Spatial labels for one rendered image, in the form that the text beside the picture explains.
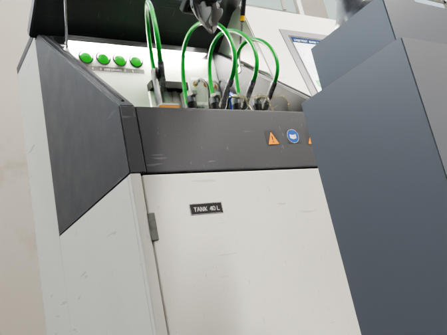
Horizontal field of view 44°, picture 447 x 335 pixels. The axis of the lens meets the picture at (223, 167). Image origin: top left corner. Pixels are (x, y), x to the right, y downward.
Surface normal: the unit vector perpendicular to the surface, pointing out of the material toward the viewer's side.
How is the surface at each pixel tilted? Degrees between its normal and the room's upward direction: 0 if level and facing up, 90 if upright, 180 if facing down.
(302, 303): 90
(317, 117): 90
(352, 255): 90
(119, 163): 90
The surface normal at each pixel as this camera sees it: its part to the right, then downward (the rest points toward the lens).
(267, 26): 0.43, -0.54
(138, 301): -0.84, 0.03
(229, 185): 0.50, -0.33
